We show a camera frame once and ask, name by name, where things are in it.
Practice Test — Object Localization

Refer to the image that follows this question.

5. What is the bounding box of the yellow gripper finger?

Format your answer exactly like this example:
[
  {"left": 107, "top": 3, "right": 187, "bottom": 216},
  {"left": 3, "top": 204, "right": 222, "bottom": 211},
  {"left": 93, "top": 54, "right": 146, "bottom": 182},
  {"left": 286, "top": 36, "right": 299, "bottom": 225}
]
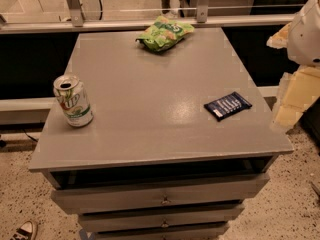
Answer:
[
  {"left": 272, "top": 66, "right": 320, "bottom": 131},
  {"left": 266, "top": 23, "right": 291, "bottom": 49}
]

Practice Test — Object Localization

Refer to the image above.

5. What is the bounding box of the blue rxbar blueberry bar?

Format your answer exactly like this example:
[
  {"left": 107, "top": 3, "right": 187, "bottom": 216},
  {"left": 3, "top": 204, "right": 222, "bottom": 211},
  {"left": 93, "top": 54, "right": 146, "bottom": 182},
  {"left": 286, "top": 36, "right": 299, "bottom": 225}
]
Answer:
[{"left": 204, "top": 92, "right": 252, "bottom": 121}]

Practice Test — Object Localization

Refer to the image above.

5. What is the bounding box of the green rice chip bag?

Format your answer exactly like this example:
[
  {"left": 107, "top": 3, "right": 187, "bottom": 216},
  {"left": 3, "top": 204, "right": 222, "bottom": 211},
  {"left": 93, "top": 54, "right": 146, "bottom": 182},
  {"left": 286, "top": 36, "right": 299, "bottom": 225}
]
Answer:
[{"left": 136, "top": 16, "right": 194, "bottom": 53}]

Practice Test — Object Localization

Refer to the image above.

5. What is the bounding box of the grey drawer cabinet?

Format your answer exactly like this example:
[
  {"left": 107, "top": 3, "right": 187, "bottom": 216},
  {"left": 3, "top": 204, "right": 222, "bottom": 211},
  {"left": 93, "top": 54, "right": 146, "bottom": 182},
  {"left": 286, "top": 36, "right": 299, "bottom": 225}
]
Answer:
[{"left": 27, "top": 27, "right": 295, "bottom": 240}]

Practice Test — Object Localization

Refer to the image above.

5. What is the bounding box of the middle grey drawer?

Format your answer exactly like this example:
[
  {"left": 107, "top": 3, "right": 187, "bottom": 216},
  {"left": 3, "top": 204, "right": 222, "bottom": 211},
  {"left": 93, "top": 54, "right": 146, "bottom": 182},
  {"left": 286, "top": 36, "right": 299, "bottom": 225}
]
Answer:
[{"left": 78, "top": 202, "right": 244, "bottom": 232}]

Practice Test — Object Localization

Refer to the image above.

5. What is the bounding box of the grey drawer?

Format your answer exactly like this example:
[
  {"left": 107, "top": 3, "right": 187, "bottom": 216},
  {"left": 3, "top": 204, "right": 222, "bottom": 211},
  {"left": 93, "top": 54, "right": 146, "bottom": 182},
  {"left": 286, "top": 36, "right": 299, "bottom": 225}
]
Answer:
[
  {"left": 51, "top": 173, "right": 269, "bottom": 214},
  {"left": 95, "top": 222, "right": 229, "bottom": 240},
  {"left": 78, "top": 202, "right": 244, "bottom": 232}
]

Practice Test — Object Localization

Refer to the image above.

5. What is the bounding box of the bottom grey drawer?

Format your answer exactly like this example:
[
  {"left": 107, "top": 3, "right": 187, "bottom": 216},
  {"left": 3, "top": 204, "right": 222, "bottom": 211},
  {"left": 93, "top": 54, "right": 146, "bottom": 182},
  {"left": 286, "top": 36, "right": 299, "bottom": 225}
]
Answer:
[{"left": 95, "top": 222, "right": 229, "bottom": 240}]

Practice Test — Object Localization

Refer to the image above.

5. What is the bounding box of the white green soda can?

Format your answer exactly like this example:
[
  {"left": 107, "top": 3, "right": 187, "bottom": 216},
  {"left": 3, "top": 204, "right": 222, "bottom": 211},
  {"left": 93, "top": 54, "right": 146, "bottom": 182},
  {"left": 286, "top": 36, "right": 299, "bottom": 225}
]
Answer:
[{"left": 53, "top": 74, "right": 93, "bottom": 127}]

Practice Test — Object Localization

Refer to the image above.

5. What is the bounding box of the top grey drawer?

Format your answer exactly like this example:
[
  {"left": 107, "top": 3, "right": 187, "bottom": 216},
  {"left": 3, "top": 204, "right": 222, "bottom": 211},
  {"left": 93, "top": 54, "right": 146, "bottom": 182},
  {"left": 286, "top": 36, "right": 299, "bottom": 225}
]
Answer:
[{"left": 51, "top": 173, "right": 269, "bottom": 214}]

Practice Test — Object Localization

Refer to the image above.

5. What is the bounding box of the black white sneaker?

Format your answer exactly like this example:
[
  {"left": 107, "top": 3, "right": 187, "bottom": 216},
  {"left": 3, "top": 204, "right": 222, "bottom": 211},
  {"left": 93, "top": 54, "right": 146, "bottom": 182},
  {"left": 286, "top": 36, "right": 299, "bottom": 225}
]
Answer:
[{"left": 10, "top": 220, "right": 38, "bottom": 240}]

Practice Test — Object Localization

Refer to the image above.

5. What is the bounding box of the metal railing frame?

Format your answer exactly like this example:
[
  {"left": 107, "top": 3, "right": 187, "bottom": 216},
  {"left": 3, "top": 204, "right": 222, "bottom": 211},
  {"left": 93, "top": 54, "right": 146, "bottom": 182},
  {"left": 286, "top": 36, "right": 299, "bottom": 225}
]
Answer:
[{"left": 0, "top": 0, "right": 307, "bottom": 34}]

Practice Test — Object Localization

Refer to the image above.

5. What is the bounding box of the black floor cable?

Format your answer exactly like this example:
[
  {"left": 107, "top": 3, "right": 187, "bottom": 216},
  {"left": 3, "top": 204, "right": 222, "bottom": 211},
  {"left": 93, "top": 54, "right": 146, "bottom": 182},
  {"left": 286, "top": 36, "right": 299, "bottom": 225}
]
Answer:
[{"left": 21, "top": 127, "right": 40, "bottom": 144}]

